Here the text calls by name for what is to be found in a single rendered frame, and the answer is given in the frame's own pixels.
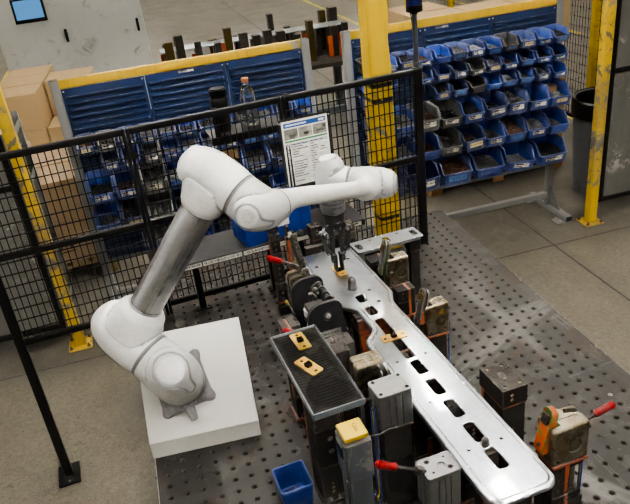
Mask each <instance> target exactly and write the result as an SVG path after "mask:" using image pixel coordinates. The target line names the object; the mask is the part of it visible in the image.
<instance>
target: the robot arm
mask: <svg viewBox="0 0 630 504"><path fill-rule="evenodd" d="M177 174H178V177H179V179H180V180H181V181H182V189H181V203H182V204H181V205H180V207H179V209H178V211H177V213H176V215H175V217H174V218H173V220H172V222H171V224H170V226H169V228H168V230H167V231H166V233H165V235H164V237H163V239H162V241H161V243H160V245H159V247H158V249H157V251H156V253H155V255H154V256H153V258H152V260H151V262H150V264H149V266H148V268H147V270H146V271H145V273H144V275H143V277H142V279H141V281H140V283H139V284H138V286H137V288H136V290H135V292H134V294H130V295H127V296H124V297H123V298H121V300H118V299H117V300H111V301H108V302H106V303H105V304H103V305H102V306H100V307H99V308H98V309H97V310H96V312H95V313H94V315H93V317H92V319H91V332H92V335H93V337H94V339H95V340H96V342H97V343H98V345H99V346H100V347H101V348H102V350H103V351H104V352H105V353H106V354H107V355H109V356H110V357H111V358H112V359H113V360H114V361H115V362H117V363H118V364H119V365H120V366H122V367H123V368H124V369H126V370H127V371H129V372H130V373H132V374H133V375H134V376H135V377H136V378H137V379H139V380H140V381H141V382H142V383H143V384H144V385H145V386H146V387H147V388H148V389H149V390H150V391H152V392H153V393H154V394H155V395H156V396H157V397H158V398H159V401H160V403H161V406H162V415H163V417H164V418H165V419H170V418H172V417H173V416H174V415H175V414H177V413H179V412H181V411H184V410H186V412H187V414H188V415H189V417H190V419H191V421H192V420H193V421H195V420H197V419H198V415H197V410H196V406H195V405H198V404H200V403H202V402H205V401H212V400H214V399H215V398H216V393H215V391H214V390H213V389H212V388H211V386H210V383H209V380H208V378H207V375H206V373H205V370H204V368H203V365H202V363H201V359H200V352H199V350H198V349H192V350H191V351H190V352H188V351H186V350H185V349H183V348H182V347H180V346H179V345H178V344H176V343H175V342H173V341H172V340H171V339H169V338H168V337H167V336H165V335H164V334H163V333H162V332H163V328H164V322H165V315H164V312H163V308H164V306H165V304H166V303H167V301H168V299H169V297H170V296H171V294H172V292H173V290H174V289H175V287H176V285H177V283H178V282H179V280H180V278H181V276H182V274H183V273H184V271H185V269H186V267H187V266H188V264H189V262H190V260H191V259H192V257H193V255H194V253H195V251H196V250H197V248H198V246H199V244H200V243H201V241H202V239H203V237H204V236H205V234H206V232H207V230H208V229H209V227H210V225H211V223H212V221H213V220H215V219H217V218H219V217H220V216H221V215H222V214H223V213H225V214H226V215H228V216H229V217H230V218H232V219H233V220H234V221H235V223H236V224H237V225H238V226H239V227H240V228H242V229H243V230H246V231H249V232H263V231H266V230H269V229H272V228H274V227H276V226H278V225H280V224H281V223H282V222H283V221H284V220H285V219H287V218H288V216H289V215H290V214H291V213H292V211H293V210H294V209H296V208H299V207H303V206H308V205H314V204H320V208H321V212H322V213H323V217H324V227H323V230H322V231H321V232H320V231H318V234H319V235H320V237H321V240H322V243H323V246H324V250H325V253H326V254H327V255H328V256H330V255H331V261H332V263H334V269H335V270H336V272H339V268H338V256H337V254H336V253H335V236H336V235H337V236H338V242H339V247H340V251H338V255H339V263H340V267H341V268H342V270H345V267H344V260H346V257H345V254H346V251H348V250H349V249H350V238H351V231H352V228H353V226H352V225H351V224H350V223H349V224H346V222H345V217H344V211H345V210H346V207H345V200H346V199H352V198H357V199H359V200H362V201H369V200H379V199H385V198H389V197H391V196H393V195H394V194H395V193H396V192H397V189H398V176H397V175H396V174H395V172H394V171H392V170H390V169H387V168H383V167H372V166H361V167H348V166H345V165H343V161H342V160H341V158H340V157H339V156H338V155H337V154H326V155H322V156H321V157H319V159H318V160H317V161H316V165H315V184H316V185H312V186H303V187H295V188H288V189H276V188H274V189H271V188H270V187H269V186H267V185H265V184H264V183H262V182H261V181H260V180H258V179H257V178H256V177H254V176H253V175H252V174H250V173H249V172H248V171H247V170H246V169H245V168H244V167H243V166H242V165H240V164H239V163H238V162H236V161H235V160H233V159H232V158H230V157H229V156H227V155H226V154H224V153H223V152H221V151H219V150H217V149H214V148H211V147H207V146H198V145H194V146H192V147H190V148H189V149H187V150H186V151H185V152H184V153H183V154H182V156H181V157H180V159H179V161H178V164H177ZM344 229H346V230H345V243H344V241H343V233H342V232H343V231H344ZM325 232H327V233H328V234H329V239H330V250H329V247H328V244H327V240H326V238H325V235H326V234H325Z"/></svg>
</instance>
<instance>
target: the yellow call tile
mask: <svg viewBox="0 0 630 504"><path fill-rule="evenodd" d="M336 429H337V431H338V432H339V434H340V436H341V438H342V439H343V441H344V443H345V444H347V443H350V442H353V441H356V440H358V439H361V438H364V437H367V436H369V434H368V431H367V430H366V428H365V427H364V425H363V423H362V422H361V420H360V419H359V417H357V418H354V419H351V420H348V421H346V422H343V423H340V424H337V425H336Z"/></svg>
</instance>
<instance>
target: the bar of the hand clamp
mask: <svg viewBox="0 0 630 504"><path fill-rule="evenodd" d="M287 233H288V236H287V237H286V238H285V240H290V243H291V246H292V249H293V252H294V255H295V258H296V261H297V264H298V265H299V266H300V269H302V268H304V267H306V265H305V262H304V258H303V255H302V252H301V249H300V246H299V242H298V239H297V237H298V235H300V236H301V237H302V236H303V235H304V234H303V231H302V230H301V229H298V233H296V232H295V233H294V231H293V230H291V231H289V232H287Z"/></svg>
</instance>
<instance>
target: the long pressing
mask: <svg viewBox="0 0 630 504"><path fill-rule="evenodd" d="M345 257H346V260H344V267H345V270H346V272H347V273H348V275H345V276H341V277H339V276H338V275H337V274H336V273H335V272H334V270H333V269H332V268H331V267H332V266H334V263H332V261H331V255H330V256H328V255H327V254H326V253H325V251H324V252H320V253H316V254H313V255H309V256H305V257H304V258H305V262H306V267H307V268H308V269H309V274H308V276H310V275H318V276H320V277H321V279H322V280H323V285H324V287H325V290H327V291H328V292H329V293H330V295H331V296H334V297H335V298H336V299H337V300H339V301H340V303H341V304H342V308H343V311H345V312H351V313H355V314H357V315H359V317H360V318H361V319H362V320H363V322H364V323H365V324H366V325H367V327H368V328H369V329H370V330H371V332H372V333H371V334H370V336H369V338H368V339H367V341H366V347H367V349H368V350H369V351H373V350H376V351H377V352H378V354H379V355H380V356H381V357H382V359H383V360H384V363H385V365H386V366H387V367H388V368H389V370H390V372H391V374H394V373H397V372H399V373H401V374H402V375H403V377H404V378H405V379H406V380H407V382H408V383H409V384H410V385H411V387H412V404H413V409H414V410H415V412H416V413H417V414H418V416H419V417H420V418H421V420H422V421H423V422H424V424H425V425H426V426H427V427H428V429H429V430H430V431H431V433H432V434H433V435H434V437H435V438H436V439H437V441H438V442H439V443H440V444H441V446H442V447H443V448H444V450H445V451H448V452H449V453H450V454H451V455H452V456H453V458H454V459H455V460H456V462H457V463H458V464H459V466H460V467H461V472H462V473H463V474H464V476H465V477H466V478H467V480H468V481H469V482H470V484H471V485H472V486H473V488H474V489H475V490H476V491H477V493H478V494H479V495H480V497H481V498H482V499H483V501H484V502H485V503H487V504H516V503H518V502H521V501H523V500H526V499H528V498H531V497H533V496H536V495H538V494H541V493H543V492H546V491H548V490H550V489H551V488H553V486H554V484H555V476H554V474H553V473H552V472H551V471H550V469H549V468H548V467H547V466H546V465H545V464H544V463H543V462H542V461H541V460H540V459H539V458H538V457H537V455H536V454H535V453H534V452H533V451H532V450H531V449H530V448H529V447H528V446H527V445H526V444H525V443H524V441H523V440H522V439H521V438H520V437H519V436H518V435H517V434H516V433H515V432H514V431H513V430H512V429H511V427H510V426H509V425H508V424H507V423H506V422H505V421H504V420H503V419H502V418H501V417H500V416H499V415H498V413H497V412H496V411H495V410H494V409H493V408H492V407H491V406H490V405H489V404H488V403H487V402H486V401H485V399H484V398H483V397H482V396H481V395H480V394H479V393H478V392H477V391H476V390H475V389H474V388H473V387H472V385H471V384H470V383H469V382H468V381H467V380H466V379H465V378H464V377H463V376H462V375H461V374H460V373H459V371H458V370H457V369H456V368H455V367H454V366H453V365H452V364H451V363H450V362H449V361H448V360H447V359H446V357H445V356H444V355H443V354H442V353H441V352H440V351H439V350H438V349H437V348H436V347H435V346H434V344H433V343H432V342H431V341H430V340H429V339H428V338H427V337H426V336H425V335H424V334H423V333H422V332H421V330H420V329H419V328H418V327H417V326H416V325H415V324H414V323H413V322H412V321H411V320H410V319H409V318H408V316H407V315H406V314H405V313H404V312H403V311H402V310H401V309H400V308H399V307H398V306H397V305H396V304H395V302H394V301H393V292H392V290H391V289H390V288H389V287H388V286H387V285H386V284H385V283H384V282H383V281H382V280H381V279H380V278H379V276H378V275H377V274H376V273H375V272H374V271H373V270H372V269H371V268H370V267H369V266H368V265H367V264H366V263H365V262H364V261H363V260H362V259H361V258H360V256H359V255H358V254H357V253H356V252H355V251H354V250H353V249H352V248H350V249H349V250H348V251H346V254H345ZM347 258H349V259H347ZM315 267H318V268H315ZM351 276H353V277H355V279H356V282H357V289H356V290H354V291H350V290H348V278H349V277H351ZM368 289H370V290H368ZM360 295H362V296H364V297H365V299H366V300H367V301H366V302H363V303H360V302H358V300H357V299H356V298H355V297H357V296H360ZM378 300H380V301H379V302H378ZM368 307H373V308H374V309H375V310H376V311H377V313H378V314H375V315H369V314H368V312H367V311H366V310H365V308H368ZM379 319H383V320H384V321H385V322H386V323H387V324H388V325H389V326H390V328H391V329H392V330H393V331H394V332H397V331H400V330H404V331H405V332H406V333H407V334H408V336H407V337H404V338H401V339H398V340H401V341H402V342H403V343H404V344H405V345H406V346H407V347H408V349H409V350H410V351H411V352H412V353H413V354H414V357H412V358H409V359H407V358H405V357H404V355H403V354H402V353H401V352H400V351H399V349H398V348H397V347H396V346H395V345H394V343H393V342H394V341H392V342H388V343H383V341H382V340H381V339H380V337H381V336H384V335H386V334H385V333H384V331H383V330H382V329H381V328H380V327H379V325H378V324H377V323H376V322H375V321H376V320H379ZM425 352H426V354H424V353H425ZM415 360H418V361H420V362H421V364H422V365H423V366H424V367H425V368H426V369H427V371H428V373H425V374H419V373H418V372H417V371H416V370H415V369H414V367H413V366H412V365H411V364H410V362H412V361H415ZM396 362H398V363H396ZM432 379H434V380H436V381H437V382H438V383H439V385H440V386H441V387H442V388H443V389H444V390H445V393H444V394H441V395H437V394H435V392H434V391H433V390H432V389H431V388H430V386H429V385H428V384H427V383H426V382H427V381H429V380H432ZM449 400H453V401H454V402H455V403H456V404H457V405H458V407H459V408H460V409H461V410H462V411H463V412H464V415H463V416H460V417H455V416H454V415H453V414H452V413H451V412H450V410H449V409H448V408H447V407H446V406H445V404H444V402H446V401H449ZM429 401H431V403H428V402H429ZM468 423H473V424H474V425H475V426H476V428H477V429H478V430H479V431H480V432H481V433H482V434H483V436H487V437H488V438H489V444H490V446H489V447H486V448H483V447H482V446H481V444H480V442H481V441H480V442H477V441H475V440H474V439H473V438H472V437H471V436H470V434H469V433H468V432H467V431H466V430H465V428H464V427H463V426H464V425H465V424H468ZM500 438H503V439H500ZM490 448H494V449H495V450H496V451H497V452H498V453H499V454H500V455H501V457H502V458H503V459H504V460H505V461H506V462H507V463H508V467H505V468H503V469H499V468H497V467H496V465H495V464H494V463H493V462H492V461H491V459H490V458H489V457H488V456H487V455H486V453H485V452H484V451H485V450H487V449H490ZM467 450H470V451H467Z"/></svg>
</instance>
